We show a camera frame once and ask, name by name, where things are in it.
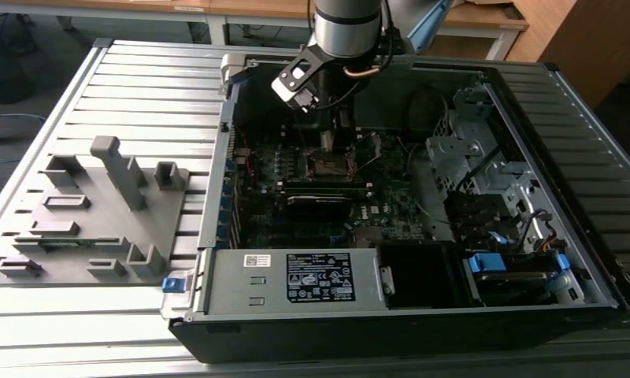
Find metal socket cover frame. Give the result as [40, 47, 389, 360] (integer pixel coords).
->
[352, 132, 383, 178]

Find metal wire locking lever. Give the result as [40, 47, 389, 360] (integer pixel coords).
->
[290, 117, 310, 154]

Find CPU socket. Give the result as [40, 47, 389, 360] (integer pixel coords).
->
[304, 147, 359, 183]

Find graphics card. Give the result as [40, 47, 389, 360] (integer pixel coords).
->
[285, 194, 354, 222]

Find silver metal drive cage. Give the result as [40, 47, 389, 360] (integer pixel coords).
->
[423, 84, 577, 253]

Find green motherboard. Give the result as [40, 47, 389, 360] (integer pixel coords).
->
[229, 132, 455, 251]

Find chipset heatsink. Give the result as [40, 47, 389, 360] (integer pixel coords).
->
[353, 225, 385, 242]

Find black power supply label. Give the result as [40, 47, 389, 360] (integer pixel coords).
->
[285, 252, 352, 303]

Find grey power supply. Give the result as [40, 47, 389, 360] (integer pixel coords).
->
[205, 247, 390, 316]

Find hard disk in blue carrier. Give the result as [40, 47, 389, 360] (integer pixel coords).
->
[462, 251, 573, 306]

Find grey parts rack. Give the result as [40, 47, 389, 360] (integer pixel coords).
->
[0, 135, 193, 285]

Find wooden cabinet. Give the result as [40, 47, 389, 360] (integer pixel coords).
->
[506, 0, 630, 109]

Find black PC case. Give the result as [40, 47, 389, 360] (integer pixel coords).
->
[160, 53, 630, 365]

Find green RAM stick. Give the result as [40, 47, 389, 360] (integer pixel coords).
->
[38, 237, 100, 248]

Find black office chair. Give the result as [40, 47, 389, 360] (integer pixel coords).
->
[0, 11, 38, 106]

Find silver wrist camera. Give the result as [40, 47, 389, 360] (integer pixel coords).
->
[270, 46, 320, 114]

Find thick black cable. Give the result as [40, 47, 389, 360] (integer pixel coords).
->
[405, 84, 450, 139]

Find red twisted wire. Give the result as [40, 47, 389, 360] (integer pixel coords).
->
[234, 124, 256, 176]

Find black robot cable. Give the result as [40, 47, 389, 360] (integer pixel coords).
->
[374, 0, 406, 70]

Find grey case handle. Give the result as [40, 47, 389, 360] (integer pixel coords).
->
[218, 54, 249, 96]

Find black drive cage cable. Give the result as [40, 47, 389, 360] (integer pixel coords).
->
[454, 143, 505, 200]

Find wooden desk white frame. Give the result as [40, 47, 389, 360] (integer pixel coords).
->
[209, 0, 530, 60]
[0, 0, 214, 46]

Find black disk cable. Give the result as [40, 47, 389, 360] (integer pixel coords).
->
[518, 207, 553, 253]

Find coloured disk wires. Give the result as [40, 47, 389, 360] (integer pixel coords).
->
[535, 232, 563, 254]

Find blue floor cable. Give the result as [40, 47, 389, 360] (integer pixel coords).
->
[0, 112, 48, 165]

